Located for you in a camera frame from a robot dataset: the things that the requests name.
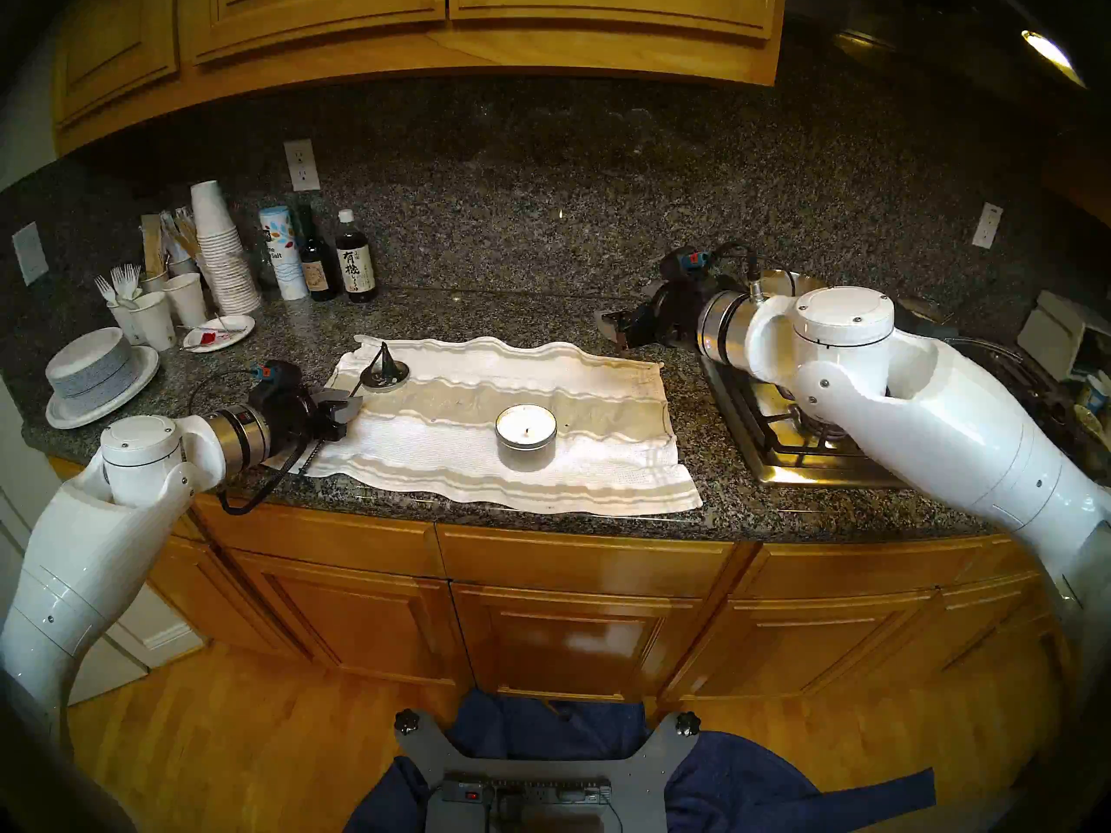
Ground white box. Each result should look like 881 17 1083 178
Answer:
1017 291 1111 381

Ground white beige striped towel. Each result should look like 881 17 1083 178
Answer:
265 334 704 517

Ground steel gas stove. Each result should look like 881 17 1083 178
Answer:
699 354 912 489

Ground wooden upper cabinets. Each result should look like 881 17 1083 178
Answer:
52 0 786 157

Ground white wall switch plate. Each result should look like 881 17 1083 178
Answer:
12 222 49 285

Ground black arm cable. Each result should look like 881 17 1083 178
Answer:
187 367 312 517
710 242 762 287

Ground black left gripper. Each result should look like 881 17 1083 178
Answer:
258 378 364 459

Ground soy sauce bottle white label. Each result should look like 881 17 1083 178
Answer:
335 209 378 304

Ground silver tin candle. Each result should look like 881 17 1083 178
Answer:
495 404 558 472

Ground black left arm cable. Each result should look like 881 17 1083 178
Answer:
187 367 312 517

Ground small white plate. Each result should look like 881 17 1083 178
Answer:
182 314 256 353

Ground stack of white paper cups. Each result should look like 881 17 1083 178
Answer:
190 180 261 316

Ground grey power strip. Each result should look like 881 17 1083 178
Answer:
438 777 614 808

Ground white salt canister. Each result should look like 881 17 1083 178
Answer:
260 206 310 301

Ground dark glass bottle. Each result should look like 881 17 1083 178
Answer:
297 202 339 302

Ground wooden cabinets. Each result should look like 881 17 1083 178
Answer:
52 0 786 157
48 458 1077 704

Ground wooden lower cabinets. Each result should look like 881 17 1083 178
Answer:
48 458 1077 704

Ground black candle snuffer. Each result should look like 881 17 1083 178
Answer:
295 341 398 476

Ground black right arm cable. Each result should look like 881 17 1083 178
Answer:
710 242 762 287

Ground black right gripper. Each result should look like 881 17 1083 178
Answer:
597 274 717 352

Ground dark blue cloth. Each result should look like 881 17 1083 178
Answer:
343 688 938 833

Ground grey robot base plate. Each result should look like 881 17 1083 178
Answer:
393 708 700 833

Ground range hood lamp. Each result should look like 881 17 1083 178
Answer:
1022 30 1086 88

